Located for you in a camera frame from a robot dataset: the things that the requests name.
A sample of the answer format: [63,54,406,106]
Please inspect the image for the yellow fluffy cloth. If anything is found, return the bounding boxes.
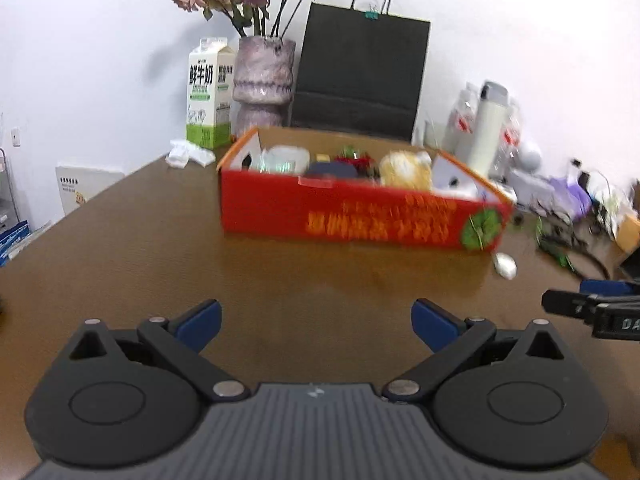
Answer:
[378,151,434,191]

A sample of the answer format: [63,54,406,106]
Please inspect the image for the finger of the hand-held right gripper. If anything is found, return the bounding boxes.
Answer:
[541,279,640,319]

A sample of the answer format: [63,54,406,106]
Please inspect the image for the small artificial plant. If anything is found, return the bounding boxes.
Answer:
[335,145,377,179]

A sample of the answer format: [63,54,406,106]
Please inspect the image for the crumpled white tissue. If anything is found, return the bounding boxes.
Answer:
[166,139,216,169]

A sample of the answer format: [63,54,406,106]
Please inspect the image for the small white oval object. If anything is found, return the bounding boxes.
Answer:
[492,252,519,281]

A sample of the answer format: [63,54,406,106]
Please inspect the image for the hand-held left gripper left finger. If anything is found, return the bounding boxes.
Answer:
[67,298,251,404]

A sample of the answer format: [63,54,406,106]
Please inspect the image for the red cardboard box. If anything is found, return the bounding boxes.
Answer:
[216,126,516,255]

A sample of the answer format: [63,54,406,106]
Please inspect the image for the clear plastic water bottle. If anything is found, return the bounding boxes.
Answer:
[492,102,524,176]
[444,87,479,159]

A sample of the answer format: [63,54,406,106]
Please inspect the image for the green cable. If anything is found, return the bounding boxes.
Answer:
[534,217,574,269]

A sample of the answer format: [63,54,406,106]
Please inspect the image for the wire storage rack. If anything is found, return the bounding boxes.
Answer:
[0,147,14,231]

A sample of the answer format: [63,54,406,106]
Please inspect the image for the white thermos bottle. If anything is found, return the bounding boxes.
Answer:
[467,81,510,177]

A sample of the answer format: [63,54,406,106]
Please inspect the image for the black paper shopping bag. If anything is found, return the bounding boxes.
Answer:
[289,0,432,144]

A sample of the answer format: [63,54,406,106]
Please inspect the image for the thick black cable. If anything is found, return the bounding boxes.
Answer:
[542,232,611,281]

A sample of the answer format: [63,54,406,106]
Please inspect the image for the blue white boxes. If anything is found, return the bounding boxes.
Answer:
[0,220,52,267]

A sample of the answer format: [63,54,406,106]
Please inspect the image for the purple soft packet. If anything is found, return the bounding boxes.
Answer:
[547,174,594,221]

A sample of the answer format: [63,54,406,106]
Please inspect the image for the white round lamp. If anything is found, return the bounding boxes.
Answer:
[517,139,544,171]

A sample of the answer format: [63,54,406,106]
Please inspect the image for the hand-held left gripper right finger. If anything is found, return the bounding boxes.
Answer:
[381,297,565,404]

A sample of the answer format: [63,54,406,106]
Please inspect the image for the clear glass cup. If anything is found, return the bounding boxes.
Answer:
[423,118,444,149]

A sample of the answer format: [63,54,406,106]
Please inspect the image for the small brown cardboard box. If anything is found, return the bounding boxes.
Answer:
[613,212,640,256]

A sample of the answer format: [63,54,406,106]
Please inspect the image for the white tissue pack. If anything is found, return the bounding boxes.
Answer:
[250,145,310,175]

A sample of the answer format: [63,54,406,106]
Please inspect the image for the brown wooden desktop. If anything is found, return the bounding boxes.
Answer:
[0,132,640,480]

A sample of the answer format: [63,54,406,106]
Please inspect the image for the white purple tissue box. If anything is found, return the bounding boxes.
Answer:
[507,167,556,206]

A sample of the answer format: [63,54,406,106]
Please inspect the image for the white flat carton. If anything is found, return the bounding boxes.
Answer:
[54,162,126,216]

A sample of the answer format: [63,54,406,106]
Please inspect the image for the dark blue soft cloth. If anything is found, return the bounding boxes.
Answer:
[302,159,359,181]

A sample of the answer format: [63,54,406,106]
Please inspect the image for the white green milk carton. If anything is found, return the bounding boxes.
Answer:
[185,37,237,150]

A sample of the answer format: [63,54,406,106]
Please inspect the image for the mottled pink ceramic vase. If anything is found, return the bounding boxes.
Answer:
[232,35,297,136]

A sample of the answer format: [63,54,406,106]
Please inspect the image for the clutter of cables and items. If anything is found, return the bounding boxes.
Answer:
[570,157,613,236]

